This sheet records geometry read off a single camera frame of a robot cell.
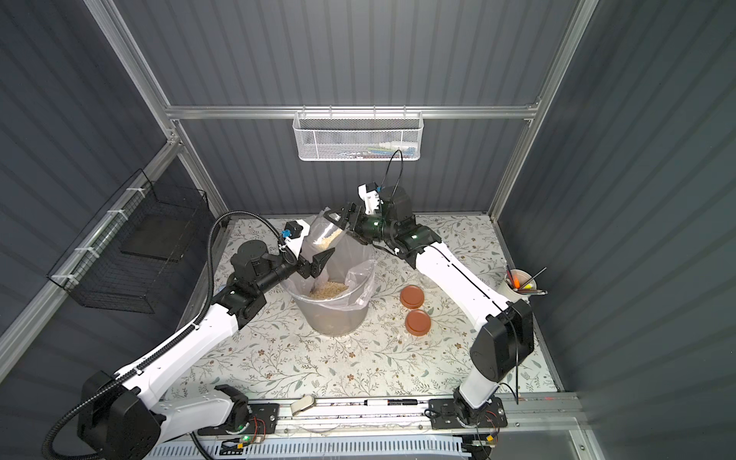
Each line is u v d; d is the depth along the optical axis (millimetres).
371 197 693
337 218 694
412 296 958
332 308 691
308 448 770
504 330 426
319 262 655
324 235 754
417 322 902
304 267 660
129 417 379
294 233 598
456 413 680
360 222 651
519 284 911
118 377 411
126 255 728
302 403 738
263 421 722
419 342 867
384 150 934
